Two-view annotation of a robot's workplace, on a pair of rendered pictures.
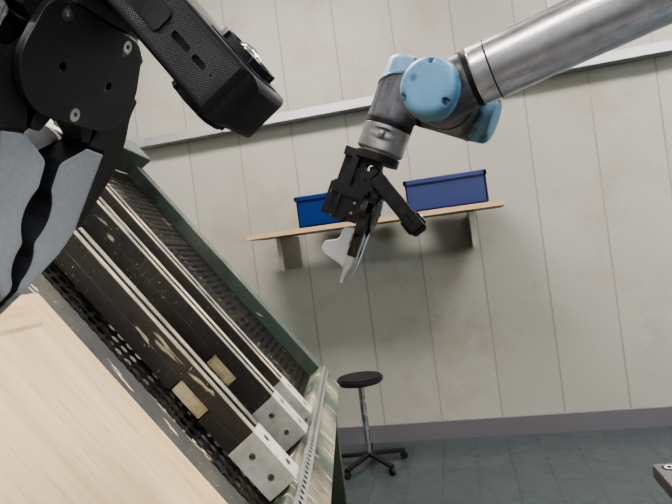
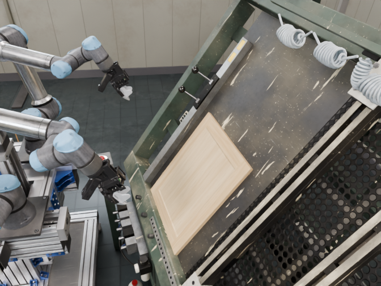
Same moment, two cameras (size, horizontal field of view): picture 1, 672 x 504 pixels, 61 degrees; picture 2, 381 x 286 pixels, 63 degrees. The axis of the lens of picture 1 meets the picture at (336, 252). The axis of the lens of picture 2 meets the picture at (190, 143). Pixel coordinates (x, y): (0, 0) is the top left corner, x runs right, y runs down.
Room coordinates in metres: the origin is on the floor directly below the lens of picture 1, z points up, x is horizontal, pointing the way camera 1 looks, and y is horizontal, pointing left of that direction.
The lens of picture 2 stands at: (1.70, -0.09, 2.22)
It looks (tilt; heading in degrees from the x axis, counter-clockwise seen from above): 39 degrees down; 156
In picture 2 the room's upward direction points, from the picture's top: 3 degrees clockwise
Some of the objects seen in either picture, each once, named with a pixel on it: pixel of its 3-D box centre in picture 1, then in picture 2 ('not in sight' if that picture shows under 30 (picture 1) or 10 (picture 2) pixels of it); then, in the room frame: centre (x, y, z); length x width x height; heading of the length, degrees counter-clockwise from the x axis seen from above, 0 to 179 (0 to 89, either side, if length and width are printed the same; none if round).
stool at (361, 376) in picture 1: (365, 420); not in sight; (3.58, -0.05, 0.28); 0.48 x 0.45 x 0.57; 85
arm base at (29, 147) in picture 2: not in sight; (37, 140); (0.10, -0.35, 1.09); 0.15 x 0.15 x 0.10
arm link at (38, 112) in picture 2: not in sight; (32, 122); (0.10, -0.34, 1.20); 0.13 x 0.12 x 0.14; 143
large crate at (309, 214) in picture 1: (339, 208); not in sight; (3.65, -0.06, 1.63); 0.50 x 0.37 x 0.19; 78
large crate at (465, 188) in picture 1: (446, 193); not in sight; (3.51, -0.72, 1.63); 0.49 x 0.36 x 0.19; 78
